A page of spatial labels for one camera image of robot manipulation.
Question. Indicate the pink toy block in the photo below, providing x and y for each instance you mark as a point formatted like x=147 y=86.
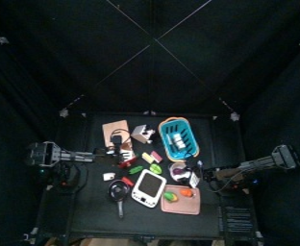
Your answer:
x=157 y=156

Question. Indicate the white label sticker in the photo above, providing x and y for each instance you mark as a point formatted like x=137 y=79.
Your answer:
x=240 y=220

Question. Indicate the pink cutting board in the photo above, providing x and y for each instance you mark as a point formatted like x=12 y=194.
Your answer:
x=181 y=206

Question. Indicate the green yellow toy squash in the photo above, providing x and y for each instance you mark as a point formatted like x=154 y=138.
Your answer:
x=171 y=196

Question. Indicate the white toy in basket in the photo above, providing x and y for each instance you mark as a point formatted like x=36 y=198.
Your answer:
x=179 y=141

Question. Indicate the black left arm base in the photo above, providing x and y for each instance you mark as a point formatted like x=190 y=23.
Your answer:
x=70 y=177

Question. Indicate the wooden cutting board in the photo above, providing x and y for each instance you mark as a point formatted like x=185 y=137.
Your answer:
x=111 y=128

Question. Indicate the teal basket orange rim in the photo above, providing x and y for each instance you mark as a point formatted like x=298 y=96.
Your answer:
x=166 y=145

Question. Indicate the light green toy vegetable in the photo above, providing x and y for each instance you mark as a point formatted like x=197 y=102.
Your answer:
x=157 y=168

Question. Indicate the white bowl purple inside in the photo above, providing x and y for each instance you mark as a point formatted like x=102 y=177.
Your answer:
x=178 y=170

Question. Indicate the white card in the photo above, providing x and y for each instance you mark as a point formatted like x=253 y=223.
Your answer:
x=194 y=180

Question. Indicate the orange toy food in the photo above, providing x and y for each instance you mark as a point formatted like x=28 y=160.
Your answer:
x=186 y=192

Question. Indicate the red toy food piece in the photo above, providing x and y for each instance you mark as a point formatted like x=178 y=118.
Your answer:
x=126 y=164

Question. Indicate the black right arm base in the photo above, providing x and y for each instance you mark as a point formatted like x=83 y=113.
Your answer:
x=238 y=184

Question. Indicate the dark green toy vegetable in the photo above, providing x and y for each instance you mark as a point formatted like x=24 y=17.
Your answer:
x=137 y=169

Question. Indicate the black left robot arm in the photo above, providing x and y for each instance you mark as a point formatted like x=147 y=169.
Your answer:
x=67 y=156

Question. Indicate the white toy carton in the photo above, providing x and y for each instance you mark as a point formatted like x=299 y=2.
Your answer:
x=142 y=133

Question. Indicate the black toy frying pan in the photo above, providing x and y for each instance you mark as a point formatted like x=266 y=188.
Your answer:
x=118 y=191

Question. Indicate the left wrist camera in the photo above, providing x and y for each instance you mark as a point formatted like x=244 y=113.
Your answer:
x=117 y=139

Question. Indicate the yellow toy block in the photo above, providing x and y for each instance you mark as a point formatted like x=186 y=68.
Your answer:
x=149 y=157

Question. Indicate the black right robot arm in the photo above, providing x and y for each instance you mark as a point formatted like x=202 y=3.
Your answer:
x=260 y=164

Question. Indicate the white kitchen scale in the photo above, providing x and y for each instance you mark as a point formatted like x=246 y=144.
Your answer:
x=150 y=187

